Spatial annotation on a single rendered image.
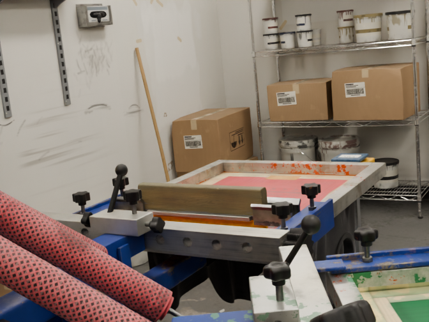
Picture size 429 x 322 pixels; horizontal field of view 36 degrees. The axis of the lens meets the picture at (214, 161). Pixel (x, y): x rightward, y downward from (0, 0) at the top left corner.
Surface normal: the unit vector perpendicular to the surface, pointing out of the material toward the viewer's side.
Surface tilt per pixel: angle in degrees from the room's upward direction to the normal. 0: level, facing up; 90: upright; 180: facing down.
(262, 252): 90
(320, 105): 90
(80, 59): 90
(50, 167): 90
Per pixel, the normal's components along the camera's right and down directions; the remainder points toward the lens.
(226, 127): 0.87, -0.01
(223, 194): -0.50, 0.22
